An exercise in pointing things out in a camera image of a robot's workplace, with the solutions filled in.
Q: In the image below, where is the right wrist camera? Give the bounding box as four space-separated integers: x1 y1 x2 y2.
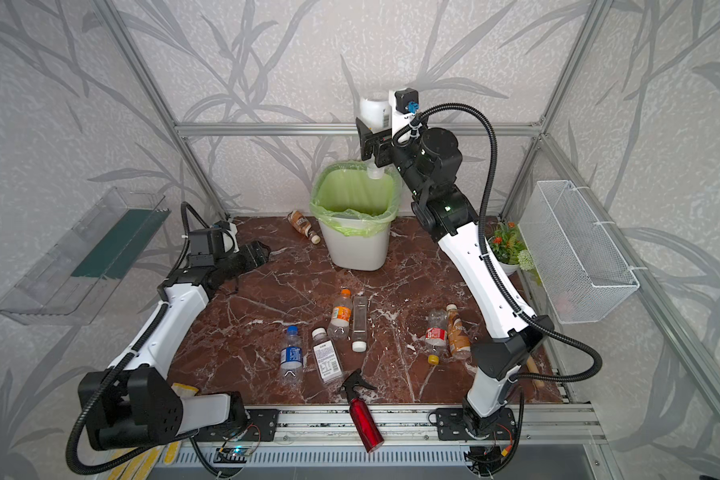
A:
388 87 419 135

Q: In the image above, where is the clear square bottle white cap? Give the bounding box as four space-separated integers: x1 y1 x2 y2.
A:
350 295 369 353

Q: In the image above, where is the blue label bottle front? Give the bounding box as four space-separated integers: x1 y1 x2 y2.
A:
279 326 304 386

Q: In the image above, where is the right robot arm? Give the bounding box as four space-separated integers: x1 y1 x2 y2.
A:
356 103 603 439

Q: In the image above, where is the white waste bin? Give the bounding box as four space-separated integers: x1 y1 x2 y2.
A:
316 163 398 272

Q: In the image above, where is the red spray bottle black trigger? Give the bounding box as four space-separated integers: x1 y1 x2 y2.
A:
340 369 384 454

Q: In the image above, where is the brown bottle near right arm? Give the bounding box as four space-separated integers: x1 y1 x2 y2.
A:
446 304 471 360

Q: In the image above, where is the red label crushed bottle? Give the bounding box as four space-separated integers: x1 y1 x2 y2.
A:
424 310 448 366

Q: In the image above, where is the yellow work glove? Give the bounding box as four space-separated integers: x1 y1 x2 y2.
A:
104 382 200 480

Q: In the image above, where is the green bin liner bag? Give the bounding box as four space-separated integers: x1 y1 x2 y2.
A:
310 161 402 237

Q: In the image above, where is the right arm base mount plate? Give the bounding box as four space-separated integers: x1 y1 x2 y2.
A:
427 407 517 442

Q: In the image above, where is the green circuit board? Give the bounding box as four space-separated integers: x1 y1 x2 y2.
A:
212 445 258 465

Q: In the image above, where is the potted plant in white pot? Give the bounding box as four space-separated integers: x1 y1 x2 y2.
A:
489 222 535 276

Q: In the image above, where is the white wire mesh basket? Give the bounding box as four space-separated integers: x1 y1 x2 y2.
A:
519 180 640 324

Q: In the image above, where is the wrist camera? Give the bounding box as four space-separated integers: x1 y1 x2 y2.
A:
388 87 419 135
188 221 239 260

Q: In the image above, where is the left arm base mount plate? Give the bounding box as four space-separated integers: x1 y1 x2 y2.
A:
197 408 280 443

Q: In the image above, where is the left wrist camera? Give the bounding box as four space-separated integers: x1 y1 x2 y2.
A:
188 221 239 260

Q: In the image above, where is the clear acrylic wall shelf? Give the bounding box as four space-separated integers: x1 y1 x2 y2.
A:
0 187 170 326

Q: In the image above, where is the brown coffee bottle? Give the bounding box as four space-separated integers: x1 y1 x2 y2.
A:
287 210 321 245

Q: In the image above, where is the white label yogurt bottle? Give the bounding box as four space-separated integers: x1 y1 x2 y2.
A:
358 91 390 180

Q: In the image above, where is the orange cap clear bottle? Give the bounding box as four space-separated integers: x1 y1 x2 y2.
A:
328 289 352 341

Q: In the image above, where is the white label flat bottle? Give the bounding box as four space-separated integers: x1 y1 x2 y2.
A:
312 327 343 384

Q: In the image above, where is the right wiring bundle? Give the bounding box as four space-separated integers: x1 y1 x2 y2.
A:
464 443 517 478

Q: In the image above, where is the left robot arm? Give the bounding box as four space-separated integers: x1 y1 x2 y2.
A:
65 202 271 476

